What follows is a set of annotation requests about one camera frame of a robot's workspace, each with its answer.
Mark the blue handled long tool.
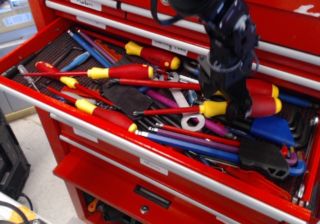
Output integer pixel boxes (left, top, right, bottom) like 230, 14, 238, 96
183, 59, 320, 110

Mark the blue hex key rear left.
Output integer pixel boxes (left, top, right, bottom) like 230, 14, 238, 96
67, 30, 112, 68

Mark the long purple hex key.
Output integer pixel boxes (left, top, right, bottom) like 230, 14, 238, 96
145, 127, 299, 167

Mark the blue hex key holder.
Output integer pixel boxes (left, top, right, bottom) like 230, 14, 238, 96
249, 115, 296, 147

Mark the black hex key holder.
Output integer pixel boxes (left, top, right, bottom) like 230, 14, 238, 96
238, 138, 290, 182

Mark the long red hex key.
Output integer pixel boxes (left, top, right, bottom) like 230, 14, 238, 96
155, 123, 241, 147

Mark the red yellow screwdriver middle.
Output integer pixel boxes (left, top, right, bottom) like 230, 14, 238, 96
18, 62, 154, 80

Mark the red yellow wiha screwdriver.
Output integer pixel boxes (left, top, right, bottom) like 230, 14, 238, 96
110, 78, 279, 98
133, 95, 283, 118

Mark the black folded pouch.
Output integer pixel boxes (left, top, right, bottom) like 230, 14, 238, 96
102, 81, 153, 121

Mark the red yellow Wiha screwdriver front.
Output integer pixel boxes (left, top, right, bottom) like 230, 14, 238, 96
133, 95, 283, 118

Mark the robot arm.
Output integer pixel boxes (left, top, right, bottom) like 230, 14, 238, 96
150, 0, 260, 120

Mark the open red drawer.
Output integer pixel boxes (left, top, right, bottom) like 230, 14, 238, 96
0, 16, 320, 224

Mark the red yellow screwdriver top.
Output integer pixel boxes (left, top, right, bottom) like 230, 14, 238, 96
75, 27, 181, 70

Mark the red tool chest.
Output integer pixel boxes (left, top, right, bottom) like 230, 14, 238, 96
0, 0, 320, 224

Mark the red yellow screwdriver front left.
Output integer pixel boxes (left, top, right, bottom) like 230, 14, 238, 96
41, 84, 138, 133

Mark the orange hex key holder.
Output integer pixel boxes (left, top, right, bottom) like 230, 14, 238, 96
94, 39, 123, 61

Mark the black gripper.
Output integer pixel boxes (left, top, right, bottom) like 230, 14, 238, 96
197, 55, 255, 121

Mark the black box on floor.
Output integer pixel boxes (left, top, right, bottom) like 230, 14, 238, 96
0, 112, 31, 200

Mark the magenta hex key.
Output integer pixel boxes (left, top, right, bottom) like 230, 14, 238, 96
146, 89, 237, 141

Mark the long blue hex key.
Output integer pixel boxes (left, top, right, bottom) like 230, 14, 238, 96
135, 130, 306, 181

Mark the silver flat wrench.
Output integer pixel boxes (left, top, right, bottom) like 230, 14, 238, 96
159, 72, 206, 132

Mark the red yellow Wiha screwdriver rear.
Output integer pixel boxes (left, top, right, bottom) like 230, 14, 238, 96
110, 78, 279, 98

